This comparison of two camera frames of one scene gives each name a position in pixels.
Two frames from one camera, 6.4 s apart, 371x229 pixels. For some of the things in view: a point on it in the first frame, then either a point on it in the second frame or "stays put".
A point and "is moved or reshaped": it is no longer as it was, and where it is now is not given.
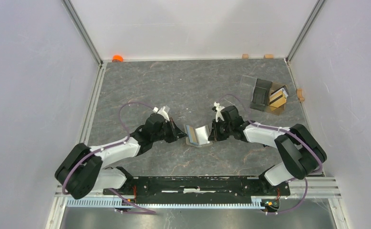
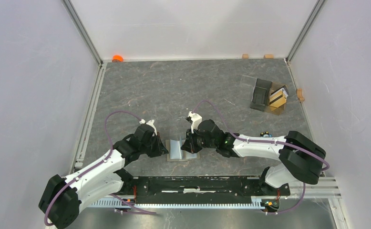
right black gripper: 214,135 to 190,137
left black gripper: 176,133 to 160,149
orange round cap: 118,57 stays put
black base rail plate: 197,189 stays put
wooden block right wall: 299,93 stays put
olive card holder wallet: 198,137 is moved or reshaped
